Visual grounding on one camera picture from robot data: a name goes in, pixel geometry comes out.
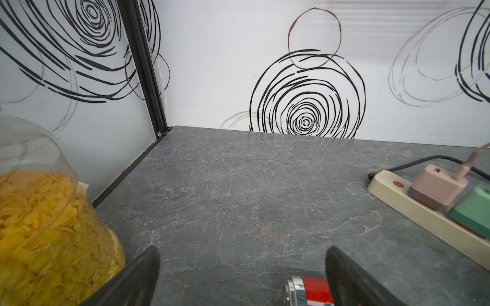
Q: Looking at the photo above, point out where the clear jar of yellow flakes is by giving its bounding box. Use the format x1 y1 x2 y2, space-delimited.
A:
1 116 125 305

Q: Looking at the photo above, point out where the pink USB charger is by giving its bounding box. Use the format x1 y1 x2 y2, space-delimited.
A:
408 164 468 212

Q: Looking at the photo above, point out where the green USB charger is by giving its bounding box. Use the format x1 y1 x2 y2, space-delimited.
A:
448 185 489 240

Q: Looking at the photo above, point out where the black corner frame post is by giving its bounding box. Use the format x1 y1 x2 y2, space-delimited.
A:
117 0 168 139

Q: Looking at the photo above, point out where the pink charging cable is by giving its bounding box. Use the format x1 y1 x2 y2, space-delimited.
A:
452 143 490 181

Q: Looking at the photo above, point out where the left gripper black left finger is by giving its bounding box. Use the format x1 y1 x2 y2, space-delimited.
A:
82 246 161 305

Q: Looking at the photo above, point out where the black power strip cord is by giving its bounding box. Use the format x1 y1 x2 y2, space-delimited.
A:
367 154 490 181

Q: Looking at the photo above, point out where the beige power strip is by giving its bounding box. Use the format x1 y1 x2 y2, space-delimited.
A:
367 170 490 270

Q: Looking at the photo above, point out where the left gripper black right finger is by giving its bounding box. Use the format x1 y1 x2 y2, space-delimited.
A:
325 246 406 306

